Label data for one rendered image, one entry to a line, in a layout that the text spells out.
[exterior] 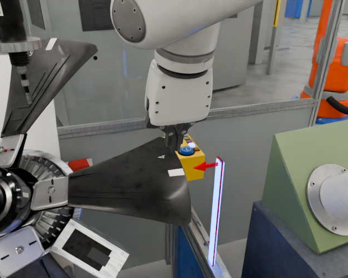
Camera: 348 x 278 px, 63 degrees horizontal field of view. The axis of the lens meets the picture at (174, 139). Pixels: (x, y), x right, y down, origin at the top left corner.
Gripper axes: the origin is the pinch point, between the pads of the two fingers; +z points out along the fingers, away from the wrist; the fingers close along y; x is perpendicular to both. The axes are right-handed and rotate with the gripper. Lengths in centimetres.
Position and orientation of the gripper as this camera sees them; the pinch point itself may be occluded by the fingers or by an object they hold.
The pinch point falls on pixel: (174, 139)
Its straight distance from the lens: 51.4
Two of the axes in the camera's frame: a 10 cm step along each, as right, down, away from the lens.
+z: -0.9, 7.2, 6.9
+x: 2.9, 6.8, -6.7
